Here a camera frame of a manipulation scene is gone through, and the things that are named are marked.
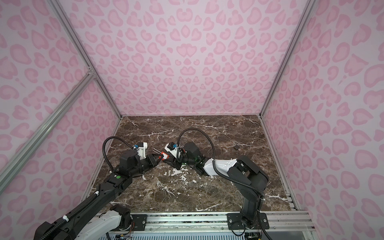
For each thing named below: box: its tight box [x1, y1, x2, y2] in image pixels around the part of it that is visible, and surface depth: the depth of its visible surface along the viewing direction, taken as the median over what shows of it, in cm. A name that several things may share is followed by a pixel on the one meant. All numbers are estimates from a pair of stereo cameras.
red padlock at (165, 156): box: [161, 151, 170, 161], surface depth 82 cm
